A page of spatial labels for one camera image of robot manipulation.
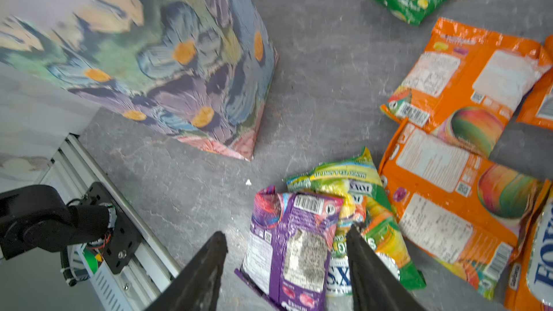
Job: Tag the green Fox's candy bag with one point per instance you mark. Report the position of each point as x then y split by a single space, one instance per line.
358 183

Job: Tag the floral white paper bag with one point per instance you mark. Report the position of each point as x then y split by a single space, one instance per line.
198 71

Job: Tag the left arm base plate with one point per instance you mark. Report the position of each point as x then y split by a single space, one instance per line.
118 245

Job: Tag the orange mango candy bag upper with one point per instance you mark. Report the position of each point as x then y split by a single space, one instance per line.
466 85

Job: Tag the purple Fox's candy bag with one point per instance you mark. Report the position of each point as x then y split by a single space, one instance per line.
289 248

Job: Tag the orange mango candy bag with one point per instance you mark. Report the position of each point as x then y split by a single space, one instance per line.
466 85
472 215

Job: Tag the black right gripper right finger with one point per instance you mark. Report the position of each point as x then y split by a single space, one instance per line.
373 285

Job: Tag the colourful Fox's candy bag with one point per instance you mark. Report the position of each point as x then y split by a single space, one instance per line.
530 278

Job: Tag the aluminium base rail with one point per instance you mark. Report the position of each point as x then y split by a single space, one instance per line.
131 268

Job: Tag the white vented cable duct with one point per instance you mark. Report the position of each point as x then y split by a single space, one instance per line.
109 292

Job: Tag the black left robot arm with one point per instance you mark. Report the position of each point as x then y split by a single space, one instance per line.
36 217

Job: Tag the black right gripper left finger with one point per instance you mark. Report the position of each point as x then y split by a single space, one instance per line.
197 287

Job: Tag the small orange snack packet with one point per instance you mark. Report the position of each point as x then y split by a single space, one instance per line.
537 107

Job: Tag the orange mango candy bag lower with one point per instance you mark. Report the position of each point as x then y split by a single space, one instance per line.
472 215

